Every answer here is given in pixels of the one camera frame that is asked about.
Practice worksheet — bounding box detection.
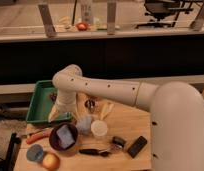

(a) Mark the blue sponge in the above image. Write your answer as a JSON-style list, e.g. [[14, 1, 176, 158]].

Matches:
[[57, 125, 75, 148]]

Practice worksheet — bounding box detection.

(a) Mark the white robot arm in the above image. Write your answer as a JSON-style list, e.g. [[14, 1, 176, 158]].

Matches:
[[52, 64, 204, 171]]

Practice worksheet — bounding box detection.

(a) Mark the purple bowl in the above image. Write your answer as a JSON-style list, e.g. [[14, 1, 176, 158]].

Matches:
[[49, 123, 78, 151]]

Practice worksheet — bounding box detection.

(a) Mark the pale wooden spatula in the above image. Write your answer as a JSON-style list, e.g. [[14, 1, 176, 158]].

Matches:
[[100, 103, 114, 120]]

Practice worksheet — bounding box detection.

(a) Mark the white plastic cup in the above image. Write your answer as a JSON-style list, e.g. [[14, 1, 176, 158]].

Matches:
[[91, 120, 108, 137]]

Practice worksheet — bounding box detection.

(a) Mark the small black metal clip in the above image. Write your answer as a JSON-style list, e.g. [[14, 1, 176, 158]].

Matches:
[[112, 136, 126, 148]]

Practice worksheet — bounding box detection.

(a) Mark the green plastic tray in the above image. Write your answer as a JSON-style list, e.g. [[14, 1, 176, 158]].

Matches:
[[25, 79, 73, 126]]

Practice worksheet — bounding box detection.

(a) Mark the red round object far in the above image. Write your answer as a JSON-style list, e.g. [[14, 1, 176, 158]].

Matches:
[[76, 22, 89, 31]]

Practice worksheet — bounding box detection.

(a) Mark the black remote control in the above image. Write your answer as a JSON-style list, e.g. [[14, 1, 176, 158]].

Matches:
[[127, 136, 147, 158]]

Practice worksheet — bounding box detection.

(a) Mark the orange carrot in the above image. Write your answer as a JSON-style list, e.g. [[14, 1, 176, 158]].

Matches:
[[26, 132, 50, 144]]

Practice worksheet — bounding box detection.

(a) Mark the red yellow apple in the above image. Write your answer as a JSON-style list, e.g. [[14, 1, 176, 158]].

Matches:
[[42, 153, 60, 171]]

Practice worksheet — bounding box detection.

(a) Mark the blue round lid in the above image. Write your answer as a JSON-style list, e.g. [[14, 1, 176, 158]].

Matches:
[[26, 144, 44, 162]]

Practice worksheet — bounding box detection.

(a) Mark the black office chair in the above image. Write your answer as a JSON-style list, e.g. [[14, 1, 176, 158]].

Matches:
[[136, 0, 203, 28]]

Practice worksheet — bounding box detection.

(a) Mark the black handled spoon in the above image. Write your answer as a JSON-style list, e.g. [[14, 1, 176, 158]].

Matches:
[[79, 149, 111, 157]]

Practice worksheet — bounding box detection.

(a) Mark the black chair frame left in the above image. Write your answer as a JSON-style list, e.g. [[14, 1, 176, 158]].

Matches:
[[0, 133, 21, 171]]

